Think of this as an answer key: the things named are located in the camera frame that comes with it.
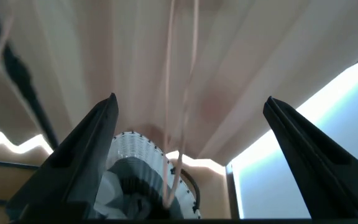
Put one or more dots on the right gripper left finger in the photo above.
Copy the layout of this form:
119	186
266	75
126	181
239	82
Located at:
73	161

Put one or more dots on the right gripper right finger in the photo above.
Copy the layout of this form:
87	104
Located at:
328	168

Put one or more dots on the pale grey shorts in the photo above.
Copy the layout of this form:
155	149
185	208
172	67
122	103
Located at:
110	193

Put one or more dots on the white laundry basket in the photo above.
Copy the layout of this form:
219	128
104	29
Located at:
135	146

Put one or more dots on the black clothes rack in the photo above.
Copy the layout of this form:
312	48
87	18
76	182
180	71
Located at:
20	74

